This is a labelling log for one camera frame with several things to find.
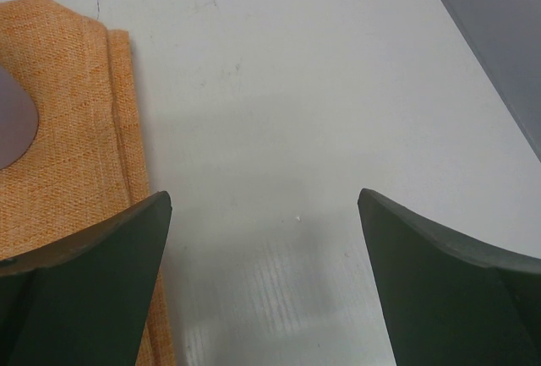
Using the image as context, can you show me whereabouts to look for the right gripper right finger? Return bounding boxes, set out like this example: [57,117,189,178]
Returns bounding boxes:
[358,188,540,365]

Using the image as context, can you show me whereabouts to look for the lilac plastic cup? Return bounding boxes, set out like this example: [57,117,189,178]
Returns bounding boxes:
[0,67,39,169]

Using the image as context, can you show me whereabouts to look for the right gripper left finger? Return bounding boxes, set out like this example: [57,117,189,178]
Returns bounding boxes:
[1,191,172,365]

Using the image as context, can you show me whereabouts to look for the orange cloth napkin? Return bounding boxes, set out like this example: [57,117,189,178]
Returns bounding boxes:
[1,0,176,365]

